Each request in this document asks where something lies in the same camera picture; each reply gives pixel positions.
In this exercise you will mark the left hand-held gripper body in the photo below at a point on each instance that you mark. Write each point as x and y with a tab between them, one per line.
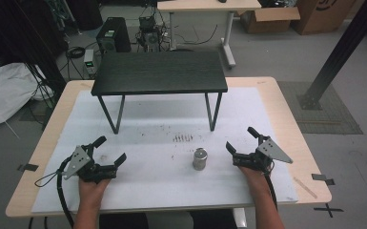
82	163

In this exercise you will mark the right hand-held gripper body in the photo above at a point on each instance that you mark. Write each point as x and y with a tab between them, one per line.
260	156

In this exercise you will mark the small metal weight cylinder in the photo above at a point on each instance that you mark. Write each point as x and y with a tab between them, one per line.
199	159

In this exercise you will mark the person's right hand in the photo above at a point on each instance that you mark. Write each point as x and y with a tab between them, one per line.
254	179

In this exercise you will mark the person's left hand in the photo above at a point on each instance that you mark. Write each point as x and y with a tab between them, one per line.
92	191

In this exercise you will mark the white mat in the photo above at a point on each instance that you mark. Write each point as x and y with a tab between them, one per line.
159	184

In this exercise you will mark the light wooden table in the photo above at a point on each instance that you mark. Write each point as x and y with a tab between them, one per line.
301	133

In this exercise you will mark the dark floor mat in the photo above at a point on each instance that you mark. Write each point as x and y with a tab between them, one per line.
327	111

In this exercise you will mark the white power supply unit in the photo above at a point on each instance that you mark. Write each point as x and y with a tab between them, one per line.
89	62

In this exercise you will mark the black shelf riser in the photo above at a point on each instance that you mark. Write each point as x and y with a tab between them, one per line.
159	74

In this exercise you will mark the white cloth bundle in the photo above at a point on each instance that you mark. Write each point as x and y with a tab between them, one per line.
4	92

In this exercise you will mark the black computer tower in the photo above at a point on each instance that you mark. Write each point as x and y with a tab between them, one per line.
113	35

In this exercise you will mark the open cardboard box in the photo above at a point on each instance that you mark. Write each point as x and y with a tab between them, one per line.
268	19

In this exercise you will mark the white-legged wooden desk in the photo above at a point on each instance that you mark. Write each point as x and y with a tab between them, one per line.
208	19

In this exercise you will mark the large cardboard box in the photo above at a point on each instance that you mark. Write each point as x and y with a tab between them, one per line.
322	16

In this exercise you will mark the black curtain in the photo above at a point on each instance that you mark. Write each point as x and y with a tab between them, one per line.
19	31

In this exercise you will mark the black metal stand post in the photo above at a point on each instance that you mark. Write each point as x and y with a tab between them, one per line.
341	54

